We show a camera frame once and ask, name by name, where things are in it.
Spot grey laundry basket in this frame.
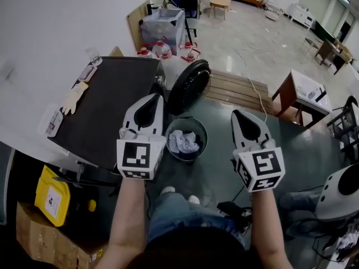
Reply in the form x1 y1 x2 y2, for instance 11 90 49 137
165 117 209 163

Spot white rubber glove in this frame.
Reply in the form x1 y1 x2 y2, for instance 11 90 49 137
61 82 89 115

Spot person's left forearm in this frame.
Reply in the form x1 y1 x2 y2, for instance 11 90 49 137
95 178 149 269

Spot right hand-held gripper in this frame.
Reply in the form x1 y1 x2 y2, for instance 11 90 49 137
229 109 286 193

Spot wooden slat platform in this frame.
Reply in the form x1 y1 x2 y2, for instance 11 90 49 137
203 68 274 115

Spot clear plastic storage box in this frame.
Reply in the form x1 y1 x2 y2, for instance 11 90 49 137
140 8 186 50

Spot pink lidded box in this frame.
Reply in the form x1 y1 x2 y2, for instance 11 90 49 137
77 64 98 82

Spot large cardboard sheet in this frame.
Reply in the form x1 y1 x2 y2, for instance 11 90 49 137
126 0 152 53

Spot yellow plastic case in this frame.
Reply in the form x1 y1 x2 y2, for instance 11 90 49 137
34 165 98 228

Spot person's legs in blue jeans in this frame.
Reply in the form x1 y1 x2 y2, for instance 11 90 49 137
147 192 245 247

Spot brown cardboard box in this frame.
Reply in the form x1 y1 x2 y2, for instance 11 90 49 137
16 202 110 269

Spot light checked garment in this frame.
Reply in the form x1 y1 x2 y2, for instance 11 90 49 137
168 129 197 155

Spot white power cable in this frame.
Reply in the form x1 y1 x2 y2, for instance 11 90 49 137
248 78 269 123

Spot black waist pouch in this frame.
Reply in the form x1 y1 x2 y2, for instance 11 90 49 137
217 200 253 230

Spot person's right forearm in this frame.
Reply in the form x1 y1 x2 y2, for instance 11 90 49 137
249 191 293 269

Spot brown table with white top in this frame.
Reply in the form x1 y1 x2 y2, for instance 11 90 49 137
271 68 333 129

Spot round wooden coffee table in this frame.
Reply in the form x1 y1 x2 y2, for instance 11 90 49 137
209 0 232 21

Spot black mesh chair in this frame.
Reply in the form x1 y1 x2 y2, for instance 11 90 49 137
326 95 359 163

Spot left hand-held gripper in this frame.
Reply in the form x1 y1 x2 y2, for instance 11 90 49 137
116 92 167 181

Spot white round device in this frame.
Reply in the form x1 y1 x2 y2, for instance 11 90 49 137
316 164 359 221

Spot round black washing machine door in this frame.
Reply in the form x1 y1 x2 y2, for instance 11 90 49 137
167 59 211 116

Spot dark wooden table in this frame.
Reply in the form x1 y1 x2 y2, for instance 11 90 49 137
315 39 354 75

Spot black washing machine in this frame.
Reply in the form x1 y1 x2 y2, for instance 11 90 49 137
47 56 167 185

